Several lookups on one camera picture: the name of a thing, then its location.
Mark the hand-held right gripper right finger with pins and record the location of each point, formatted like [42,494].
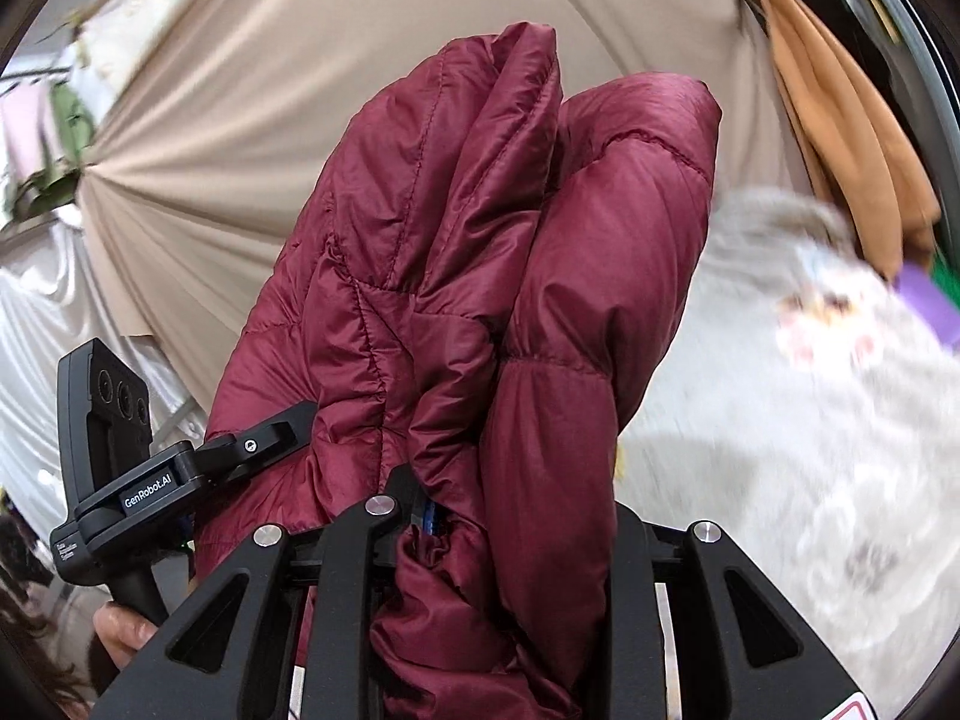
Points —
[630,562]

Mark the beige curtain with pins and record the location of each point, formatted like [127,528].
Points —
[262,90]

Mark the white satin cloth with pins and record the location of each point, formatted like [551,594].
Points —
[45,330]

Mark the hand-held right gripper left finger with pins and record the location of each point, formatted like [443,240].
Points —
[429,519]

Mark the purple cloth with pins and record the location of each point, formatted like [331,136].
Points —
[934,304]

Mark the person's left hand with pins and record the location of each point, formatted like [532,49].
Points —
[124,634]

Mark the maroon quilted puffer jacket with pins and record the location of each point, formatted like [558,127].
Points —
[450,277]

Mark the green plant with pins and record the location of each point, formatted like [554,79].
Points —
[52,180]

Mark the grey floral blanket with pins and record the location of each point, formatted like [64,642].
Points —
[787,427]

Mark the orange cloth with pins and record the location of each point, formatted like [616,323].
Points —
[847,135]

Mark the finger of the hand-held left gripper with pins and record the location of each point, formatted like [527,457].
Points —
[255,442]

